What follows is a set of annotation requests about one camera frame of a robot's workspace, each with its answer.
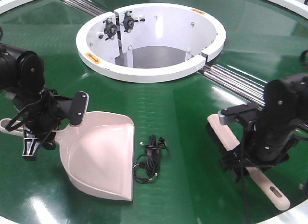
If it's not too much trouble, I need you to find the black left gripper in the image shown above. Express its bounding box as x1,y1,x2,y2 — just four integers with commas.
4,88,73,161

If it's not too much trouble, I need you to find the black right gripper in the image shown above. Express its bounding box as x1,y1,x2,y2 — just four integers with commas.
219,115,300,182

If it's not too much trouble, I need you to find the beige plastic dustpan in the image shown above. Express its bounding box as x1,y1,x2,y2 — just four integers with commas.
0,110,135,202

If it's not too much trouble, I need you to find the black cable bundle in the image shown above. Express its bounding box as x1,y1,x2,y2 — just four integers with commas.
132,134,169,184

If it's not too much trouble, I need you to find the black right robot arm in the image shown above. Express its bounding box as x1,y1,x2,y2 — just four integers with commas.
218,73,308,182

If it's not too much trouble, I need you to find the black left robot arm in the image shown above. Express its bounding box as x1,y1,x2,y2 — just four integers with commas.
0,43,73,161

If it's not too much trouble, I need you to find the green conveyor belt surface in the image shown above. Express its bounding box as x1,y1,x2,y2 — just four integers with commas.
0,0,308,224

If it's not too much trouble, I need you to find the steel rollers right strip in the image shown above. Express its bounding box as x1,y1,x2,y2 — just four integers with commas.
197,64,267,108

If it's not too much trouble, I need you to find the steel rollers strip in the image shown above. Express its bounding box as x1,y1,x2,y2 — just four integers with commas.
197,64,267,108
61,0,106,17

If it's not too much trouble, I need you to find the orange arrow sticker front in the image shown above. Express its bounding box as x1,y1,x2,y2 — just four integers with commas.
85,52,101,64

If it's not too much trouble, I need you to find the orange arrow sticker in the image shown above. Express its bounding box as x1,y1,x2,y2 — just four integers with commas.
85,52,101,64
191,8,206,14

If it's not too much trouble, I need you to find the steel rollers upper left strip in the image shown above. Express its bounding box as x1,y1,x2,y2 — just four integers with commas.
61,0,106,17

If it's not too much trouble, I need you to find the white outer rim right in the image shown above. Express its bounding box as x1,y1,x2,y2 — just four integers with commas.
267,0,308,19

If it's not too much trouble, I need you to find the orange arrow sticker rear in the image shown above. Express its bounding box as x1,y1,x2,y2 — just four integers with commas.
191,8,206,14

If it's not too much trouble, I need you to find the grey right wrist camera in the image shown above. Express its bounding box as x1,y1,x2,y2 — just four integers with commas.
218,102,259,125

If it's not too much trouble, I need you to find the black bearing mount left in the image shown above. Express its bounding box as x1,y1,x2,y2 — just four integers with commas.
104,17,117,40

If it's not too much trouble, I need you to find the black bearing mount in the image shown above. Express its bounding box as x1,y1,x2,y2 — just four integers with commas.
121,11,145,33
104,17,117,40

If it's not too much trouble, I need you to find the white central ring housing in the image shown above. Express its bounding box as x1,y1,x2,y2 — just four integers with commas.
76,3,226,83

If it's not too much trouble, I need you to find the black bearing mount right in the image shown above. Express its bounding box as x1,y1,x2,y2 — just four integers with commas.
121,11,145,33

